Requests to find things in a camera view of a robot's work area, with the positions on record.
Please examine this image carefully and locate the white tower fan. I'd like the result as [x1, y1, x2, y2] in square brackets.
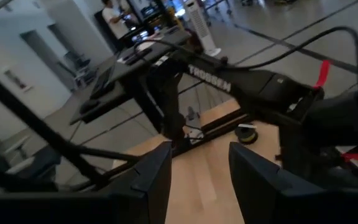
[183, 0, 223, 58]

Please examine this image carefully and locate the black computer mouse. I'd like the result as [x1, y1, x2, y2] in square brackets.
[78, 98, 102, 115]

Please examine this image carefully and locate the black desk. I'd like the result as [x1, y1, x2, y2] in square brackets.
[69, 27, 193, 126]

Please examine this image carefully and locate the person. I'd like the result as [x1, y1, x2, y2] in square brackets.
[100, 0, 131, 40]

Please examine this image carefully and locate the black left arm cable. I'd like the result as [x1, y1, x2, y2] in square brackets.
[134, 26, 358, 103]

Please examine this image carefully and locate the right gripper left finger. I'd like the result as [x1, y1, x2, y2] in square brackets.
[103, 141, 173, 224]

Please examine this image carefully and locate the small wall sign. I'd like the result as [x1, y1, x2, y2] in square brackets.
[2, 67, 33, 93]

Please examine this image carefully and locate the black keyboard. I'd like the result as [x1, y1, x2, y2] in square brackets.
[88, 65, 118, 101]

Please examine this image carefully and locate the grey cabinet with white top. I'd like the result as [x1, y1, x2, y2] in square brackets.
[6, 144, 62, 182]

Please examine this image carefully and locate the black tape roll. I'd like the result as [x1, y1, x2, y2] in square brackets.
[234, 123, 260, 146]

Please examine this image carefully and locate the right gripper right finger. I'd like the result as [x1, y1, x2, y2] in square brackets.
[227, 141, 320, 224]

